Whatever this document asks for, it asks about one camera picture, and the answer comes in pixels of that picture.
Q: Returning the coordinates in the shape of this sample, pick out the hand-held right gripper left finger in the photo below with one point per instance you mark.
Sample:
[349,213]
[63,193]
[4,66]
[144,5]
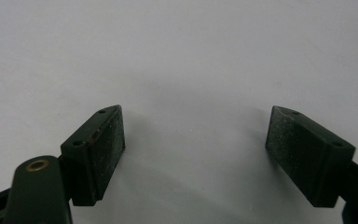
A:
[94,155]

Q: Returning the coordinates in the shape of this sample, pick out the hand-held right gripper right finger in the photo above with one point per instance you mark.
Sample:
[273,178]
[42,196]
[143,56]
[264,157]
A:
[307,158]

